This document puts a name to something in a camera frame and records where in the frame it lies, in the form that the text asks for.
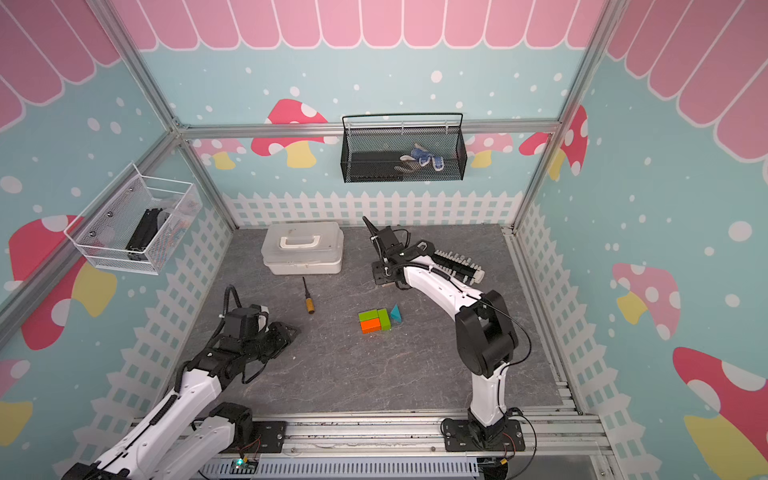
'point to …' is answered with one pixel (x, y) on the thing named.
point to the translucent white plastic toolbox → (297, 248)
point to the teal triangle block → (396, 313)
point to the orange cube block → (370, 326)
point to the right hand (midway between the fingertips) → (384, 271)
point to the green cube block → (368, 315)
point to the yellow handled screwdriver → (310, 306)
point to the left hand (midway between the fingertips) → (297, 337)
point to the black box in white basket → (142, 234)
